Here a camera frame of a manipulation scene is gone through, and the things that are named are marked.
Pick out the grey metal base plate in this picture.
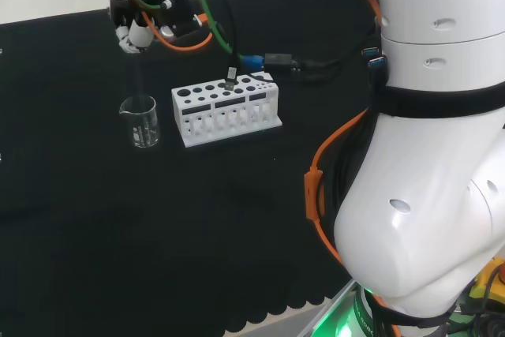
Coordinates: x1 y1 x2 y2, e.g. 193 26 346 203
295 278 358 337

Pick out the green cable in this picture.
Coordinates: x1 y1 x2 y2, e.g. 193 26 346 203
117 0 234 54

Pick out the clear glass rod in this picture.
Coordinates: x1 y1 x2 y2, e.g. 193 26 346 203
132 51 146 117

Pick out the black cable with USB plug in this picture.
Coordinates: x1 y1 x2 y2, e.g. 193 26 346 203
200 0 240 92

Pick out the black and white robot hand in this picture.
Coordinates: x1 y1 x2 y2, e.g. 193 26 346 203
109 0 154 55

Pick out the clear glass beaker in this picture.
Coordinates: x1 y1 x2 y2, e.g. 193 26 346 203
118 95 161 149

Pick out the black adapter cable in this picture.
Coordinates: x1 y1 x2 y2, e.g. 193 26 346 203
263 17 386 85

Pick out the yellow stop button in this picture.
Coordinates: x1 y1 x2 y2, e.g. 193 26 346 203
468 256 505 306

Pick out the black bench cloth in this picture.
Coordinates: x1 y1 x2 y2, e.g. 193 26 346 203
0 0 386 337

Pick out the blue cable connector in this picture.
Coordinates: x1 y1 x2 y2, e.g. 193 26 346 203
240 54 265 71

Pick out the white test tube rack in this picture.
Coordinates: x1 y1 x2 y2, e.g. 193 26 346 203
170 71 283 148

